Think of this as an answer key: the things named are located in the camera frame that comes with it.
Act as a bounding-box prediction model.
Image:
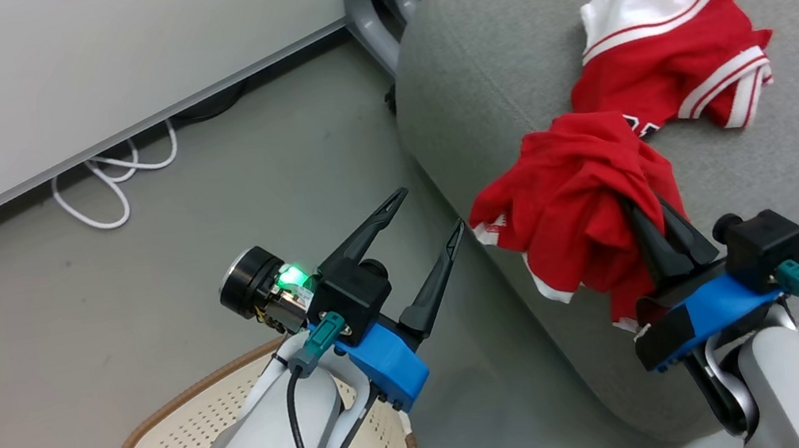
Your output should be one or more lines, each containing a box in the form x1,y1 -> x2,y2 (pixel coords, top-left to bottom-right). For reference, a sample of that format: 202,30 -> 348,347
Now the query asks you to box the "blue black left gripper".
208,180 -> 492,439

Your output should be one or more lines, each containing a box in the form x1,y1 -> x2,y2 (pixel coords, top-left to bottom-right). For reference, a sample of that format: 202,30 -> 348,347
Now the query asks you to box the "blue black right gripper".
613,173 -> 799,377

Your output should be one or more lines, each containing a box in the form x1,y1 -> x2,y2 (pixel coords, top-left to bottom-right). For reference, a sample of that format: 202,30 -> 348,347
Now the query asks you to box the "red garment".
455,97 -> 704,355

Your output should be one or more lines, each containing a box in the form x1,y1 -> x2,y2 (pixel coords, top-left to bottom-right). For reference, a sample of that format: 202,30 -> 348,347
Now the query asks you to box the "grey fabric sofa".
376,0 -> 799,448

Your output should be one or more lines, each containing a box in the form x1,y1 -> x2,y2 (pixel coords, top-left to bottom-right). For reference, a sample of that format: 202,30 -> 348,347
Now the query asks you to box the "red and white jersey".
555,0 -> 788,154

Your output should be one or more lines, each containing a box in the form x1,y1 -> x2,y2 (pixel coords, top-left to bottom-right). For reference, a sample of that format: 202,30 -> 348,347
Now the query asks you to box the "cream laundry basket brown rim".
89,319 -> 418,448

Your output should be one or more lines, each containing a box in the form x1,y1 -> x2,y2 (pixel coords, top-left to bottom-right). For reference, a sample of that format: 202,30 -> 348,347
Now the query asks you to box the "teal left camera connector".
282,310 -> 353,378

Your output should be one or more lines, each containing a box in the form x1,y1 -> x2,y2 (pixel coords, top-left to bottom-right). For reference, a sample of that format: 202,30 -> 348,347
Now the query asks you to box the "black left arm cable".
280,367 -> 317,448

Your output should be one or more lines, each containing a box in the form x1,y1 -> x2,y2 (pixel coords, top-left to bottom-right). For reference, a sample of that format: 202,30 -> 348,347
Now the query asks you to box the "black floor cable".
169,80 -> 250,126

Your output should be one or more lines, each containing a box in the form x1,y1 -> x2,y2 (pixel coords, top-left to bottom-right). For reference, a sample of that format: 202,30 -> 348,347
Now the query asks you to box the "white coiled floor cable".
43,118 -> 192,238

